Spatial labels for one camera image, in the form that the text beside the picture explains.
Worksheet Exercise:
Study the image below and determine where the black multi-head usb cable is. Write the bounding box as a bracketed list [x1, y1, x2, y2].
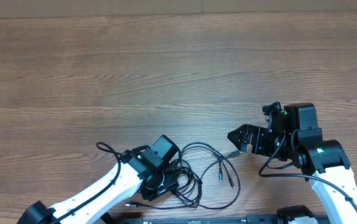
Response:
[124, 141, 244, 210]

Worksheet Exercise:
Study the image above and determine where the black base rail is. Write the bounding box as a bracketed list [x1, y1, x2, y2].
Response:
[103, 205, 332, 224]

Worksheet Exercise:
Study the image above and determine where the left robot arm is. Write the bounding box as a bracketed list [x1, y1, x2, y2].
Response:
[18, 135, 179, 224]

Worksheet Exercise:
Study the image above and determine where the camera cable black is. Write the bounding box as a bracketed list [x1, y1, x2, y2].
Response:
[51, 142, 124, 223]
[259, 135, 357, 223]

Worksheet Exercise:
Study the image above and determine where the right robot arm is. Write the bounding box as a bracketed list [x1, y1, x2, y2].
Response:
[227, 101, 357, 223]

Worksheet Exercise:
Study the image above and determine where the left camera cable black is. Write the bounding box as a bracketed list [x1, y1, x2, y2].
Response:
[51, 142, 124, 223]

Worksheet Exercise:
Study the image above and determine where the right camera cable black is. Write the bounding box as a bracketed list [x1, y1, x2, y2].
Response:
[259, 135, 357, 223]

